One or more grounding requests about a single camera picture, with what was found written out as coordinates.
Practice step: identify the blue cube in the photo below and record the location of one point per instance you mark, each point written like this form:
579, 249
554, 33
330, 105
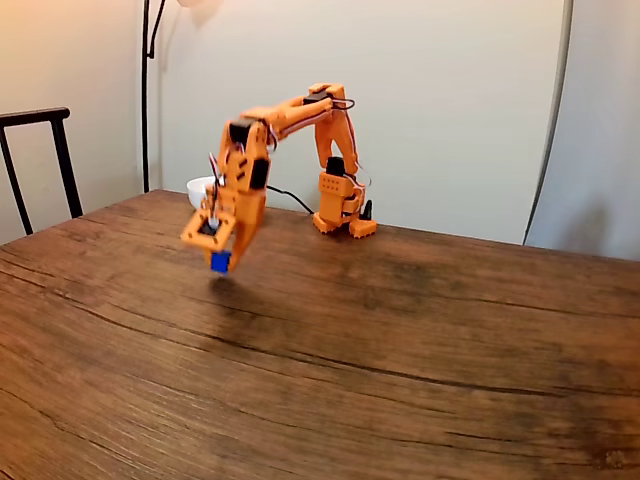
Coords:
219, 263

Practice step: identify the white bowl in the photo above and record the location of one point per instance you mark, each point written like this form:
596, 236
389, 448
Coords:
197, 189

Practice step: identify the black floor lamp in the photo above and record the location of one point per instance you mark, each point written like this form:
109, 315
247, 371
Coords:
145, 125

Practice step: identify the black chair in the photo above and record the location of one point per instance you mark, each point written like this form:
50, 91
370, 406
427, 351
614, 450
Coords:
62, 150

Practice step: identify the grey curved pole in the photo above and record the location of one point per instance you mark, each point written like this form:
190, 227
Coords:
552, 125

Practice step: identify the orange gripper camera mount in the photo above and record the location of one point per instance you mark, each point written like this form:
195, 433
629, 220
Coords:
192, 235

